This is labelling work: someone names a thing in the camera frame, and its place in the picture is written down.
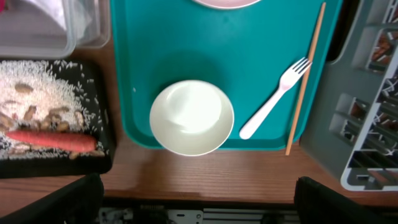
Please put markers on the black rectangular tray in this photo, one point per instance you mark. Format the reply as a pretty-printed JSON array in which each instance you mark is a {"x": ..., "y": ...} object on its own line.
[{"x": 90, "y": 91}]

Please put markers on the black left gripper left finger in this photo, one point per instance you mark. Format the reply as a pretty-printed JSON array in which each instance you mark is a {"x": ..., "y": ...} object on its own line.
[{"x": 77, "y": 202}]

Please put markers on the teal plastic tray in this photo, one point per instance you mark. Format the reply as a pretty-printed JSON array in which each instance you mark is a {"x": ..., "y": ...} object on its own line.
[{"x": 243, "y": 52}]

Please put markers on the white bowl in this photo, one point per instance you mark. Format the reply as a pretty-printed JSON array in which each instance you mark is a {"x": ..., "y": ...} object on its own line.
[{"x": 191, "y": 118}]

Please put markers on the grey plastic dish rack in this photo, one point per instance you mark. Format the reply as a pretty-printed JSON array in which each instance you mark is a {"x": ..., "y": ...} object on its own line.
[{"x": 352, "y": 128}]

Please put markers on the clear plastic waste bin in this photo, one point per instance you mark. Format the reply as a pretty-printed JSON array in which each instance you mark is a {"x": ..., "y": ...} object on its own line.
[{"x": 27, "y": 32}]

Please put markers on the cooked rice with peanuts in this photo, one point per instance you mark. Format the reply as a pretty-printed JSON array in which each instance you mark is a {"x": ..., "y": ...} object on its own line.
[{"x": 57, "y": 96}]

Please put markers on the white plastic fork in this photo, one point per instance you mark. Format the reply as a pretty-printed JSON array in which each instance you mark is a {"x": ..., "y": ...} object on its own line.
[{"x": 288, "y": 79}]

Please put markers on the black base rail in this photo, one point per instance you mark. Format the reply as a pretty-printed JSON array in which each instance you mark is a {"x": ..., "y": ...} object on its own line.
[{"x": 117, "y": 210}]

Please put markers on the wooden chopstick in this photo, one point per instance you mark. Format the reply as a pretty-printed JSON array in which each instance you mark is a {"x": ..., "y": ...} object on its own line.
[{"x": 305, "y": 77}]

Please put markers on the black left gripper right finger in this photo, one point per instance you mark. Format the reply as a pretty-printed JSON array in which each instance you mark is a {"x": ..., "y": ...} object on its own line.
[{"x": 317, "y": 204}]

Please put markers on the white tissue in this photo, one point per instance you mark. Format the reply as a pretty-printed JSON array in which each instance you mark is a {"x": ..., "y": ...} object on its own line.
[{"x": 55, "y": 9}]

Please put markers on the orange carrot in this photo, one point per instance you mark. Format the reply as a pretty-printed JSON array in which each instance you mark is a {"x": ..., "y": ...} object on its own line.
[{"x": 74, "y": 142}]

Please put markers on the pink saucer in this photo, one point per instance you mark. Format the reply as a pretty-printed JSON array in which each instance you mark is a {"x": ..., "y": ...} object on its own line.
[{"x": 226, "y": 4}]

